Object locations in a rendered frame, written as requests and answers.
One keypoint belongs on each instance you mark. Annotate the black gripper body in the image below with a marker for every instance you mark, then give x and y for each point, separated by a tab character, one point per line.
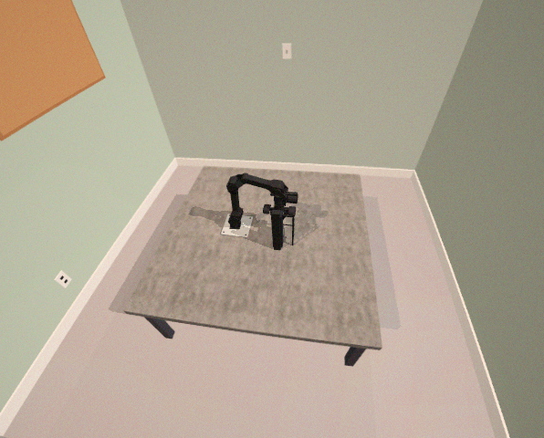
290	211

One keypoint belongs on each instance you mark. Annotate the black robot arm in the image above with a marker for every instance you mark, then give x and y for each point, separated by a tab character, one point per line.
277	188

